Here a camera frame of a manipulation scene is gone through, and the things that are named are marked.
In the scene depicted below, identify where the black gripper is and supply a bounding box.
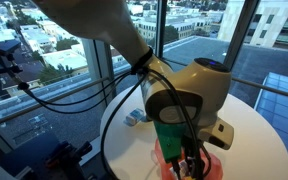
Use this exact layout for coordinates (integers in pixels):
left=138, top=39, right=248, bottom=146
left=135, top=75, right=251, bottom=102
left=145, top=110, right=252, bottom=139
left=181, top=131, right=206, bottom=180

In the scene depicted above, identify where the red plastic bag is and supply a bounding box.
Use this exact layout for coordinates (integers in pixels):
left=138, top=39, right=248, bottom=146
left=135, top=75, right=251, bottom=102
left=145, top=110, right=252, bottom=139
left=153, top=138, right=224, bottom=180

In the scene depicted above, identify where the white blue Mentos gum bottle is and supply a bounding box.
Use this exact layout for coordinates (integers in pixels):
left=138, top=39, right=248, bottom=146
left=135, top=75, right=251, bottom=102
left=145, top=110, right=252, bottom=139
left=125, top=108, right=147, bottom=127

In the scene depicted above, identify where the grey metal railing bar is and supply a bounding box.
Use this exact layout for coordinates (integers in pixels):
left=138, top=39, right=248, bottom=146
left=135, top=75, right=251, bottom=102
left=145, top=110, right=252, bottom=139
left=0, top=76, right=110, bottom=131
left=231, top=76, right=288, bottom=102

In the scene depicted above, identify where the dark window mullion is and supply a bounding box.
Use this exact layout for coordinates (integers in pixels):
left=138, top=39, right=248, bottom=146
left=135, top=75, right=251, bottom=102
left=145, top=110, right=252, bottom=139
left=223, top=0, right=262, bottom=72
left=154, top=0, right=169, bottom=59

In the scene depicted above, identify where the dark equipment with clamps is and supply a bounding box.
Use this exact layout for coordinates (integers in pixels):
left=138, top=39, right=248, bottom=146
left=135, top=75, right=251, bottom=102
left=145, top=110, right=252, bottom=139
left=2, top=132, right=95, bottom=180

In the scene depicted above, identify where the black cable strap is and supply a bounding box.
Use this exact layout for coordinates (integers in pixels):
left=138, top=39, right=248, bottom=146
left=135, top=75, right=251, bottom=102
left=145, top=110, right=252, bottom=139
left=130, top=46, right=155, bottom=76

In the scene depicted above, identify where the black cable to camera stand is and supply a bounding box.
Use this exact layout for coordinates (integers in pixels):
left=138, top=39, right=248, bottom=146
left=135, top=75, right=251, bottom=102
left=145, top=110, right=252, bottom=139
left=17, top=70, right=142, bottom=116

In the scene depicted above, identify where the grey window frame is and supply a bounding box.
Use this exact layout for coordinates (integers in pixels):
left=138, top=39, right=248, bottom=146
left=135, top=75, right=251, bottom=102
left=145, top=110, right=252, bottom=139
left=81, top=38, right=118, bottom=103

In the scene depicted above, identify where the black camera on stand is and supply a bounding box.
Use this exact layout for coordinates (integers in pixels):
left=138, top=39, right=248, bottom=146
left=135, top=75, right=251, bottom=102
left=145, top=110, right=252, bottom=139
left=0, top=19, right=31, bottom=94

